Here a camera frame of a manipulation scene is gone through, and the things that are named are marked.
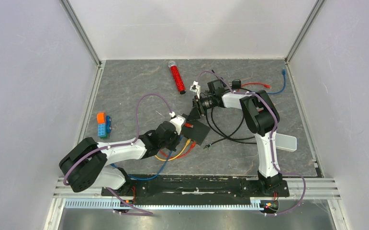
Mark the black power adapter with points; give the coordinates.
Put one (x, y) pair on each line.
(234, 85)

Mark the black network switch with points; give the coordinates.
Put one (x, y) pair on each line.
(195, 129)

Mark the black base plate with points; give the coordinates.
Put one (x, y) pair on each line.
(201, 190)

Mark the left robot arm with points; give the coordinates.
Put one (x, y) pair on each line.
(87, 164)

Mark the blue orange toy bricks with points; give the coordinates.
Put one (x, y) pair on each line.
(104, 125)

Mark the white plastic box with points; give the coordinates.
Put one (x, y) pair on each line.
(286, 142)

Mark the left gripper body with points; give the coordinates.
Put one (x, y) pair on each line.
(171, 143)

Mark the red glitter tube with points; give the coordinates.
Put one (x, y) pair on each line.
(177, 77)

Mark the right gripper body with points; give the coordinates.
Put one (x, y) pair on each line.
(207, 103)

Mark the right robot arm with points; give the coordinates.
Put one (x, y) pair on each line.
(260, 116)

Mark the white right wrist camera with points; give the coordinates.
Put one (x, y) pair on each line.
(195, 87)

